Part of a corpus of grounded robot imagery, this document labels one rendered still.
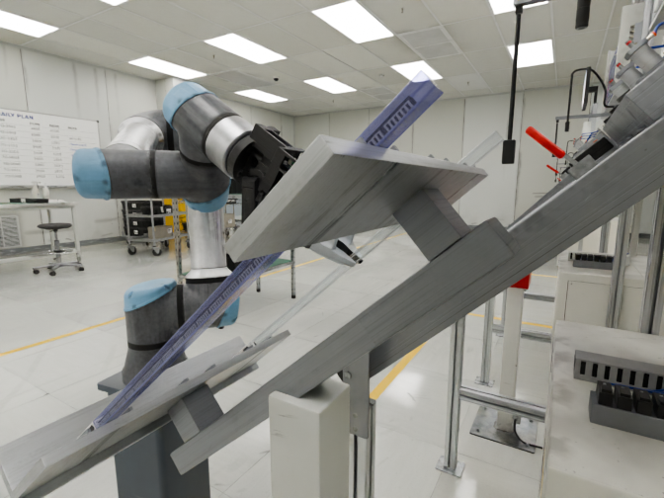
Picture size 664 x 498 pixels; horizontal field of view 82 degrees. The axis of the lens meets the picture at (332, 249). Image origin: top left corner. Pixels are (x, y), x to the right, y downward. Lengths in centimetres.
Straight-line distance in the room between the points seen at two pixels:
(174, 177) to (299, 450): 42
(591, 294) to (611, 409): 131
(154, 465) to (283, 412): 73
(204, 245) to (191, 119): 46
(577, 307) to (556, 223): 154
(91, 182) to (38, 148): 681
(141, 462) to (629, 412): 100
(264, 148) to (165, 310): 57
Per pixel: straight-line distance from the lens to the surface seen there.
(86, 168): 65
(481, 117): 966
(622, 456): 77
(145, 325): 99
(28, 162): 739
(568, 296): 209
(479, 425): 190
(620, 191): 58
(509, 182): 944
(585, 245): 532
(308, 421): 38
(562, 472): 70
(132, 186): 64
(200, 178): 63
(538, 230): 58
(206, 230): 98
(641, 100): 63
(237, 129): 53
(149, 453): 109
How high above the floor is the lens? 101
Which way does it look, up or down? 9 degrees down
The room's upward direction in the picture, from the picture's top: straight up
